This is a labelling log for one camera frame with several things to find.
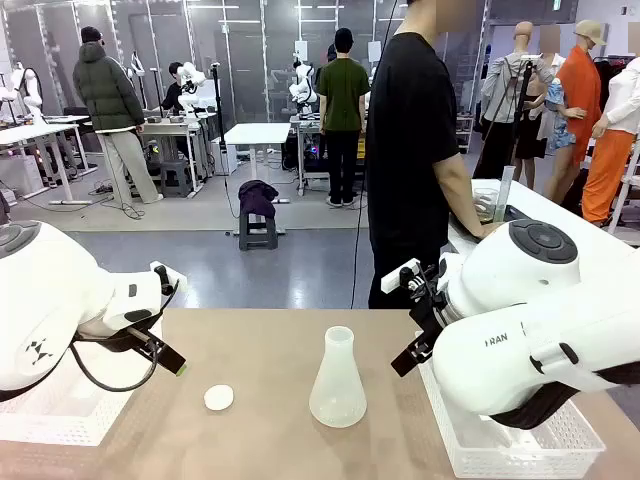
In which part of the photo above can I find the translucent conical flask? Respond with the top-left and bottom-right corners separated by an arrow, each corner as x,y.
308,325 -> 368,429

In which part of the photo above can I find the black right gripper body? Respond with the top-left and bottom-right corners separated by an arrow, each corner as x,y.
409,279 -> 452,362

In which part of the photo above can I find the black tripod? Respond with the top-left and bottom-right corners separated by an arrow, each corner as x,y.
473,53 -> 537,182

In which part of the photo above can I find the mannequin with orange trousers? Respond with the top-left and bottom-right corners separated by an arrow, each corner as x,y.
581,49 -> 640,226

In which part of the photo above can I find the person in dark puffer jacket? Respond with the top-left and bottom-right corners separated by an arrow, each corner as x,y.
72,25 -> 164,206

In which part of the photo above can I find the dark purple cloth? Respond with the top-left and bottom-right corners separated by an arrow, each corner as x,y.
237,179 -> 280,219

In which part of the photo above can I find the seated person in black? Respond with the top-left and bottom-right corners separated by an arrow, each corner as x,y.
160,61 -> 187,115

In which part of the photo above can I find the person's right hand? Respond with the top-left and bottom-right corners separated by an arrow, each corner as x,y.
468,221 -> 504,241

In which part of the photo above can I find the white long desk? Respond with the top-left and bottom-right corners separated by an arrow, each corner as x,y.
0,114 -> 99,206

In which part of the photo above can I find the person's right forearm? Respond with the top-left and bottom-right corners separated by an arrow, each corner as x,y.
433,153 -> 485,235

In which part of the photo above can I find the clear graduated cylinder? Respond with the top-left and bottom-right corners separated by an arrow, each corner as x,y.
493,166 -> 517,222

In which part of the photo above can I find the mannequin in grey shirt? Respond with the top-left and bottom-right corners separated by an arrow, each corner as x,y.
472,20 -> 557,190

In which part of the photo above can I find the white perforated plastic basket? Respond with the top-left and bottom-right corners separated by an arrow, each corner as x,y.
415,329 -> 608,480
0,319 -> 164,447

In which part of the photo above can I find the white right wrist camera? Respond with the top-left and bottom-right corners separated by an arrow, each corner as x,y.
380,258 -> 439,301

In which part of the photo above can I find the grey step stool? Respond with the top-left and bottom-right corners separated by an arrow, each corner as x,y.
238,212 -> 279,252

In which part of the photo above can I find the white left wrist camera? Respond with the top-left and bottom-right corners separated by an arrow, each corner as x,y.
149,260 -> 189,294

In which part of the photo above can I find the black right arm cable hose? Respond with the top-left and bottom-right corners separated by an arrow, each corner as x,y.
487,367 -> 640,432

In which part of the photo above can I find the mannequin in orange outfit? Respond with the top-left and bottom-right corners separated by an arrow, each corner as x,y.
543,19 -> 609,202

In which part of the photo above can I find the person in black t-shirt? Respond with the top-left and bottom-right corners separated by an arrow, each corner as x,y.
364,0 -> 504,310

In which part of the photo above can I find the person in blue floral clothes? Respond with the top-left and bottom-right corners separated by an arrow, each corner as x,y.
537,23 -> 577,152

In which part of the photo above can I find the white standing desk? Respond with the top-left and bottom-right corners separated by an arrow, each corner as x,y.
223,122 -> 293,205

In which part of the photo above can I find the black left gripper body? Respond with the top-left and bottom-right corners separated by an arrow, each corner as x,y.
79,327 -> 151,353

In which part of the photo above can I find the white round flask stopper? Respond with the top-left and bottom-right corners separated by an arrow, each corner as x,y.
203,383 -> 235,413

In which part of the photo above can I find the person in green t-shirt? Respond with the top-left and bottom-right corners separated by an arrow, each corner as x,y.
316,28 -> 373,208

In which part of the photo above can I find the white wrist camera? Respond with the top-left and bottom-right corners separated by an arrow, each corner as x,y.
380,258 -> 439,301
149,260 -> 189,294

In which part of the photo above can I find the grey plastic stool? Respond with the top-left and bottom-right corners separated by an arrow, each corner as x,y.
158,159 -> 194,199

